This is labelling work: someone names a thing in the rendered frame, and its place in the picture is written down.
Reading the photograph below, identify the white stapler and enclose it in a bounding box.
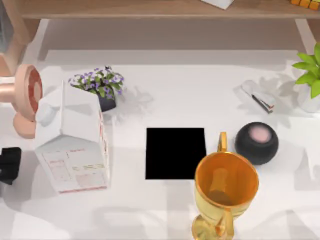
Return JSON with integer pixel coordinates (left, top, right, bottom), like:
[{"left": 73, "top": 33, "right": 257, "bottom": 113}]
[{"left": 240, "top": 83, "right": 276, "bottom": 115}]

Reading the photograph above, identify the green leafy plant pot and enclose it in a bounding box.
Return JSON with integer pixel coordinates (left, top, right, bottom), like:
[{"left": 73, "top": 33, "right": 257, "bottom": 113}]
[{"left": 291, "top": 42, "right": 320, "bottom": 113}]

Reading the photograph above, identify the purple flower plant pot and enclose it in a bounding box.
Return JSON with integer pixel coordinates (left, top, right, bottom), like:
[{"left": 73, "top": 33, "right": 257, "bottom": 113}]
[{"left": 67, "top": 65, "right": 125, "bottom": 113}]

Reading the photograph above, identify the black round speaker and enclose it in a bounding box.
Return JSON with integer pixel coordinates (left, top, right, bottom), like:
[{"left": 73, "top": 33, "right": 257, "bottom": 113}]
[{"left": 234, "top": 121, "right": 279, "bottom": 166}]

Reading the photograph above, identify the black square mat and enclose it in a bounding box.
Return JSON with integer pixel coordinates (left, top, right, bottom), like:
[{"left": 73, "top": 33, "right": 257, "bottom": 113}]
[{"left": 145, "top": 127, "right": 208, "bottom": 181}]

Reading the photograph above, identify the pink desk fan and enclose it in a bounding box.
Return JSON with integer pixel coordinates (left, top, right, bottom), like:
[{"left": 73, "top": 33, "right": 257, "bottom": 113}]
[{"left": 0, "top": 63, "right": 44, "bottom": 139}]

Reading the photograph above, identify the gold trophy cup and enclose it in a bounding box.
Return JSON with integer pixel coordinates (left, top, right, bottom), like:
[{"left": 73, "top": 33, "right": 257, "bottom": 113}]
[{"left": 191, "top": 131, "right": 260, "bottom": 240}]

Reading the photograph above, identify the wooden shelf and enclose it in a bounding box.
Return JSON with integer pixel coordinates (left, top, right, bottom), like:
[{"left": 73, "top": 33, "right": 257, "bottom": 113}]
[{"left": 0, "top": 0, "right": 320, "bottom": 78}]

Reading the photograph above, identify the white box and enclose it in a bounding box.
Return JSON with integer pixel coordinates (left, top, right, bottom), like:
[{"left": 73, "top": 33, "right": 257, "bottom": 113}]
[{"left": 200, "top": 0, "right": 235, "bottom": 11}]

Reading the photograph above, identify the white milk carton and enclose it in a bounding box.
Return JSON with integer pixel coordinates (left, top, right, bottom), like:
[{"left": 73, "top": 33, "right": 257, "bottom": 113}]
[{"left": 34, "top": 80, "right": 111, "bottom": 195}]

